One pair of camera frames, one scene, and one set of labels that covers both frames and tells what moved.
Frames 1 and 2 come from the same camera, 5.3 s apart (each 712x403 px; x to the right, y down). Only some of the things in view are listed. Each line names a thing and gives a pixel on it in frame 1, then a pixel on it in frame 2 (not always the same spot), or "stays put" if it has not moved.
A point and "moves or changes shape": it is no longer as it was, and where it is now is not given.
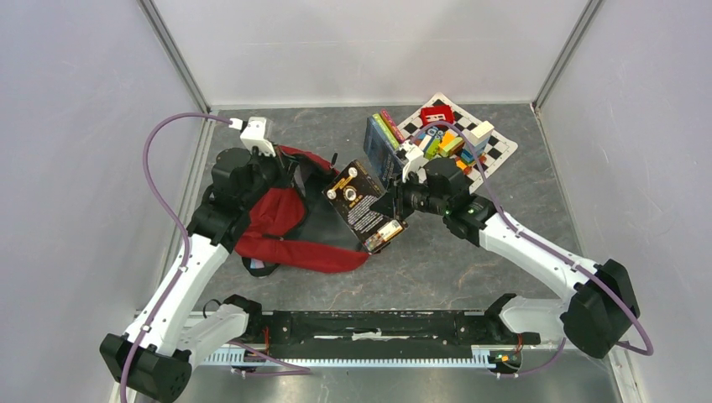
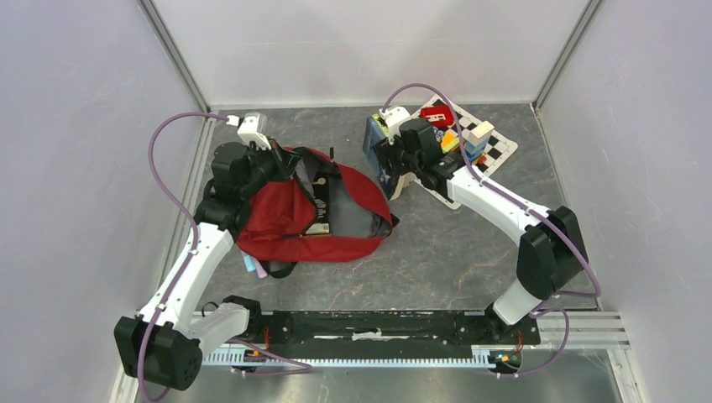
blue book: (381, 155) stays put
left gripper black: (285, 167) stays put
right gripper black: (391, 204) to (385, 151)
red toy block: (436, 114) stays put
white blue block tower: (479, 138) stays put
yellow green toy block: (450, 144) stays put
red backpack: (290, 222) moves or changes shape
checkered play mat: (443, 130) stays put
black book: (353, 193) to (321, 187)
